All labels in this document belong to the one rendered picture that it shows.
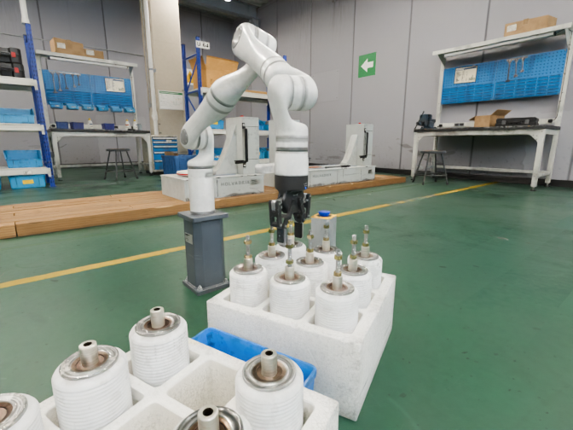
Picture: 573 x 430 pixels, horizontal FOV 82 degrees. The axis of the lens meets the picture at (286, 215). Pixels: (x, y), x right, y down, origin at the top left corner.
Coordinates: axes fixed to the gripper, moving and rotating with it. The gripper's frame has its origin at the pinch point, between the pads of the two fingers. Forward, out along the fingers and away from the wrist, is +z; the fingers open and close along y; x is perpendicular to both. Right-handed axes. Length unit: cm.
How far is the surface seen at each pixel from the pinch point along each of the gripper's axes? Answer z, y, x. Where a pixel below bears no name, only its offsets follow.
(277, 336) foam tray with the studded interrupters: 21.2, -7.9, -2.1
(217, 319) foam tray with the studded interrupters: 21.8, -10.0, 14.7
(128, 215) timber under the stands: 32, 65, 187
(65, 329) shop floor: 36, -25, 67
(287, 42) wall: -252, 638, 444
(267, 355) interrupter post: 8.0, -28.8, -15.6
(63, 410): 14.7, -46.8, 5.4
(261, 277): 11.3, -2.5, 6.9
